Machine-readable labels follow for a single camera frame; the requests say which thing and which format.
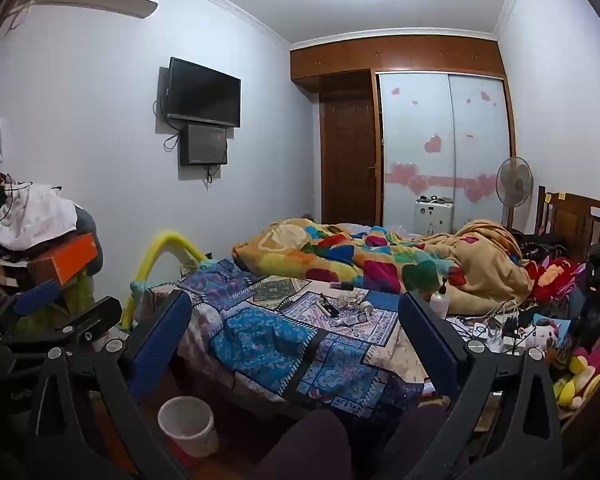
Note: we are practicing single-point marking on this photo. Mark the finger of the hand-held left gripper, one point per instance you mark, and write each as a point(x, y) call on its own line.
point(35, 296)
point(90, 317)

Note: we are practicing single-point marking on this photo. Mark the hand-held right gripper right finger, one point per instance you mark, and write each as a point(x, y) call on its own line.
point(430, 345)

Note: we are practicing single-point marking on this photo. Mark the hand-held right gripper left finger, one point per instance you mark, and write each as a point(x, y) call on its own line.
point(155, 345)

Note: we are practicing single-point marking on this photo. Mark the clear plastic film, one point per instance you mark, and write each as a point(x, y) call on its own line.
point(349, 303)

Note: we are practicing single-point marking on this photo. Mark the white plastic wastebasket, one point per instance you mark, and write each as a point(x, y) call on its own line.
point(190, 432)

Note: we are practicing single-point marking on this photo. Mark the clear pen with black cap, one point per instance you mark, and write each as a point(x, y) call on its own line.
point(330, 306)

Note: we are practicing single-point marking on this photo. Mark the purple and black tube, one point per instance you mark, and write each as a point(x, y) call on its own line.
point(341, 285)

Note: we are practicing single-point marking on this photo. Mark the green patterned bag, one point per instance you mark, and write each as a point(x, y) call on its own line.
point(77, 290)

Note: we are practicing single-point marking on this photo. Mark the white pump bottle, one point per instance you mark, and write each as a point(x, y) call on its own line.
point(440, 302)

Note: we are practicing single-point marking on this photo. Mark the orange box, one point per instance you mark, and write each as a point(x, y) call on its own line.
point(65, 260)

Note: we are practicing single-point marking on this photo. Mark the white charger block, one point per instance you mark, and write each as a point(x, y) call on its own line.
point(481, 333)

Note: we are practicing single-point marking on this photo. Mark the small white roll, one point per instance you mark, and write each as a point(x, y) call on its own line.
point(365, 306)

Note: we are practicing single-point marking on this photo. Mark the white cloth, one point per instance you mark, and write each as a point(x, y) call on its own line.
point(35, 215)

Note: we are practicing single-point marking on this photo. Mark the yellow foam tube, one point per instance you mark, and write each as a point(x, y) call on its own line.
point(155, 250)

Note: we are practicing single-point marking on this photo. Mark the person's right leg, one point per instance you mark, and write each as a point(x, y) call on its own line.
point(425, 440)

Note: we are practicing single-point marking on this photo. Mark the person's leg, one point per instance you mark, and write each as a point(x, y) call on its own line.
point(425, 440)
point(305, 445)

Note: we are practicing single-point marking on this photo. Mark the colourful heart blanket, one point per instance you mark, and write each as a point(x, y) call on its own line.
point(380, 260)

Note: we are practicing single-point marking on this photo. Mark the blue patchwork bed sheet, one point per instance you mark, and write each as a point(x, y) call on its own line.
point(260, 340)

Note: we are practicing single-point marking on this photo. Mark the white plush doll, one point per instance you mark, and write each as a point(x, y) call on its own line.
point(542, 337)

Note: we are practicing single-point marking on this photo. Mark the small white cabinet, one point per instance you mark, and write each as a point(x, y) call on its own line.
point(432, 217)

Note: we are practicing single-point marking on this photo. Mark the red plush toy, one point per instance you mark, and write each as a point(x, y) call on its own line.
point(550, 275)

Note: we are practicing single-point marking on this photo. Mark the dark clothes pile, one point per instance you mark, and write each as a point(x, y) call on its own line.
point(540, 247)

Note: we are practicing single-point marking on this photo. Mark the yellow plush toy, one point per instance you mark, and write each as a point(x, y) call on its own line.
point(575, 380)

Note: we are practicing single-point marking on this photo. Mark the person's left leg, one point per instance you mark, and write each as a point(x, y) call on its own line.
point(305, 445)

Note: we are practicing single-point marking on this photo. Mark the white standing fan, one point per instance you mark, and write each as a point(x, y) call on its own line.
point(515, 180)

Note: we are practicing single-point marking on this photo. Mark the wooden headboard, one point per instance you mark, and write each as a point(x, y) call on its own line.
point(570, 220)

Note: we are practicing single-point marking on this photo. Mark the brown wooden door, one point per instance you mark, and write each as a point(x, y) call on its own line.
point(347, 160)

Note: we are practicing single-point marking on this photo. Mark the sliding-door wardrobe with pink hearts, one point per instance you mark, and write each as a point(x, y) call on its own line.
point(420, 125)

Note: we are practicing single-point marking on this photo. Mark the wooden overhead cabinet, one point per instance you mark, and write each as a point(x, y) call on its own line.
point(405, 52)

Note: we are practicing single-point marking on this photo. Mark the small black wall monitor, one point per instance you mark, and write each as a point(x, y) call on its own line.
point(205, 145)

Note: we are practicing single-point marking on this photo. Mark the black wall television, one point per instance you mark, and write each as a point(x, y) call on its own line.
point(202, 92)

